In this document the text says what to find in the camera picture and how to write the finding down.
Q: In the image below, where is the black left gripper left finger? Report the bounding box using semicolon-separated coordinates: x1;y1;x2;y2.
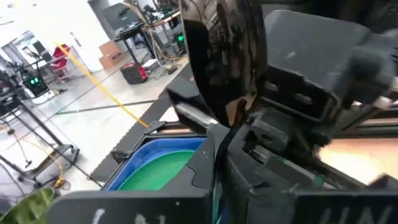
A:
46;123;230;224

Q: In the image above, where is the blue plastic tray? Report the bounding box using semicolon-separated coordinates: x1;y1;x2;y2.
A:
105;136;206;191

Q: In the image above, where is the blue-handled black spoon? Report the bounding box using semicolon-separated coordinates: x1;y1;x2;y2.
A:
179;0;269;224

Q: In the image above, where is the black device with green light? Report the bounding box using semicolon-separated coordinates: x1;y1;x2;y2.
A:
24;73;50;98

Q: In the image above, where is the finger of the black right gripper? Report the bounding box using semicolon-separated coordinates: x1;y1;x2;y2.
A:
165;83;219;135
263;9;373;123

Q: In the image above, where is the black workbench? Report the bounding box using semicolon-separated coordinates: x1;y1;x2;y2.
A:
113;10;182;64

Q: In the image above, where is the brown cardboard box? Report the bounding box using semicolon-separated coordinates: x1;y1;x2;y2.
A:
98;40;121;57
99;51;126;70

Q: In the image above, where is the black wheeled stand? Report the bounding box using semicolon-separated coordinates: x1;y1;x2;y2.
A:
0;101;80;189

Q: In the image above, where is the red and black toolbox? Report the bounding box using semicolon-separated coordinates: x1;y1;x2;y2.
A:
120;62;149;85

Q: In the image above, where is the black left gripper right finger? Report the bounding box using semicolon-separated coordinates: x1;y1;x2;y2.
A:
222;119;398;224

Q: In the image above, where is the green succulent plant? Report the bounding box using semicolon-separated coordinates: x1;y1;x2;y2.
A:
0;186;58;224

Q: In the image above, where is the green plate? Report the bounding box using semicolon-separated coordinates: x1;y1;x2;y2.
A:
118;150;195;191

